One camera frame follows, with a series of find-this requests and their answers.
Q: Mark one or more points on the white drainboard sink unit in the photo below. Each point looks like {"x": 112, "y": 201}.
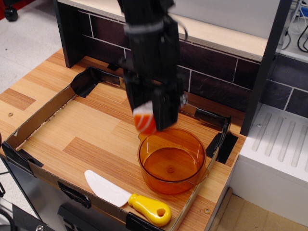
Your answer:
{"x": 272, "y": 168}

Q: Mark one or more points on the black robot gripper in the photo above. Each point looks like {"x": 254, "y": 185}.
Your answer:
{"x": 152, "y": 67}

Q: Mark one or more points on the dark shelf frame with tiles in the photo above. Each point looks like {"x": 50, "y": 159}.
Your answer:
{"x": 222, "y": 77}

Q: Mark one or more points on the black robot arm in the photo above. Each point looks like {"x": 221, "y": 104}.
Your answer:
{"x": 145, "y": 8}

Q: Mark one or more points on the cardboard fence with black tape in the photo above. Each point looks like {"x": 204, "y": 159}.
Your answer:
{"x": 56, "y": 123}

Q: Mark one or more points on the orange transparent plastic pot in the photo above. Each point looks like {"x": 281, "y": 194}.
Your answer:
{"x": 172, "y": 161}

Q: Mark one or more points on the orange salmon sushi toy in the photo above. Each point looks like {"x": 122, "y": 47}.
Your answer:
{"x": 144, "y": 118}

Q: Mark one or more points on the toy knife yellow handle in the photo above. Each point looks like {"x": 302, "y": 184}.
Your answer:
{"x": 157, "y": 212}

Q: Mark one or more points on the black caster wheel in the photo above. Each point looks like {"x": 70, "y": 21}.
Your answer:
{"x": 10, "y": 12}

